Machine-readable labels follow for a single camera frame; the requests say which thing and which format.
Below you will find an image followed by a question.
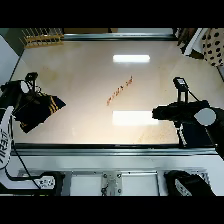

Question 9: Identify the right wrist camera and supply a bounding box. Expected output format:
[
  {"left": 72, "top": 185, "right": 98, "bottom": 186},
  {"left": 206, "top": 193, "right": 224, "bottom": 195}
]
[{"left": 172, "top": 76, "right": 190, "bottom": 103}]

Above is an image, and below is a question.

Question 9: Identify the dark garment with yellow stripes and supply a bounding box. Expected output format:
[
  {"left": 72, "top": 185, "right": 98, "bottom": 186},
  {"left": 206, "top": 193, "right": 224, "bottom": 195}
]
[{"left": 14, "top": 93, "right": 67, "bottom": 135}]

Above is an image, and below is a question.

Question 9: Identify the white black-dotted cloth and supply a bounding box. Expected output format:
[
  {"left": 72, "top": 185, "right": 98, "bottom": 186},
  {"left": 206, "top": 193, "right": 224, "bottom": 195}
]
[{"left": 200, "top": 28, "right": 224, "bottom": 68}]

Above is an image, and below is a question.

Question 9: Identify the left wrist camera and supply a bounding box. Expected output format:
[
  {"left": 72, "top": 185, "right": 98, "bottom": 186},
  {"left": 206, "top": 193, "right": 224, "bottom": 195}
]
[{"left": 24, "top": 71, "right": 40, "bottom": 85}]

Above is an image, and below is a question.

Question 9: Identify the wooden rack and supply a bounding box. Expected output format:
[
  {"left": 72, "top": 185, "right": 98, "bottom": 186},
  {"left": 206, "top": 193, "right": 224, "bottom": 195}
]
[{"left": 19, "top": 28, "right": 65, "bottom": 49}]

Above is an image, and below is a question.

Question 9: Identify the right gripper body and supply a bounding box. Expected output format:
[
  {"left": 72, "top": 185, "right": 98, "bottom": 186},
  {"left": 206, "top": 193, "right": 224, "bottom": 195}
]
[{"left": 152, "top": 103, "right": 184, "bottom": 123}]

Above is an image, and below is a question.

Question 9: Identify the navy garment with drawstring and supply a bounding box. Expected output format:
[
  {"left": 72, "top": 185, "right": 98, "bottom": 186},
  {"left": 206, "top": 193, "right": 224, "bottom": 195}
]
[{"left": 173, "top": 120, "right": 216, "bottom": 148}]

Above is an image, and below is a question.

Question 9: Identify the black cable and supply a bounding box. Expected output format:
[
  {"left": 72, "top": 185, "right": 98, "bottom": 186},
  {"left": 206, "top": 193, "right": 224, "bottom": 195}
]
[{"left": 11, "top": 141, "right": 42, "bottom": 190}]

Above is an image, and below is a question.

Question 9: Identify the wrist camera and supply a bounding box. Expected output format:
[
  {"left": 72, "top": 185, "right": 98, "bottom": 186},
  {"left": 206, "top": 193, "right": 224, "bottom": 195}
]
[
  {"left": 24, "top": 71, "right": 40, "bottom": 85},
  {"left": 172, "top": 76, "right": 190, "bottom": 103}
]

